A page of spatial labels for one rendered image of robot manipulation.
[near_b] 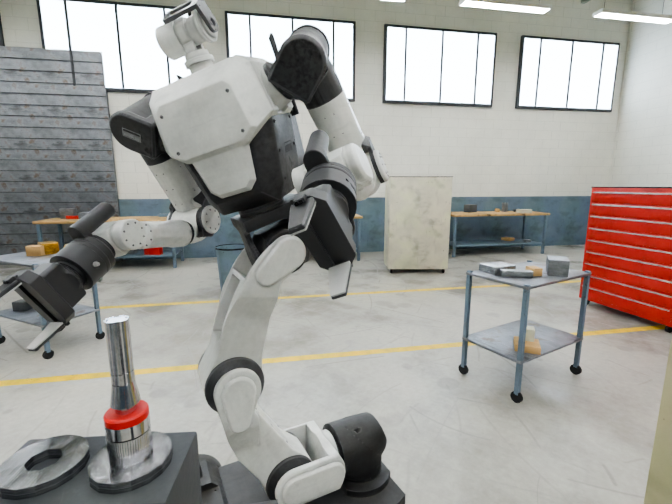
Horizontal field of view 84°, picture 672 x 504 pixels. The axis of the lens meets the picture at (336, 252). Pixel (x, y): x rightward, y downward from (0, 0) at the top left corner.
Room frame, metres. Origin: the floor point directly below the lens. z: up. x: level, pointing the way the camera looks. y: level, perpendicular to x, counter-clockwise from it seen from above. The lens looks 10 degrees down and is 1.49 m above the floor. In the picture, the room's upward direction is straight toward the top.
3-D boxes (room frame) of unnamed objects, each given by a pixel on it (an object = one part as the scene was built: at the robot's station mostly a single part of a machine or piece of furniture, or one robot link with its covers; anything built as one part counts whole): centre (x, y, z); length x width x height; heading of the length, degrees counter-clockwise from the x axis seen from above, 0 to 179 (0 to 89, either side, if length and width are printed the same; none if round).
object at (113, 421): (0.40, 0.25, 1.22); 0.05 x 0.05 x 0.01
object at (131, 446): (0.40, 0.25, 1.19); 0.05 x 0.05 x 0.05
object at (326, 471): (0.98, 0.11, 0.68); 0.21 x 0.20 x 0.13; 118
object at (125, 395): (0.40, 0.25, 1.28); 0.03 x 0.03 x 0.11
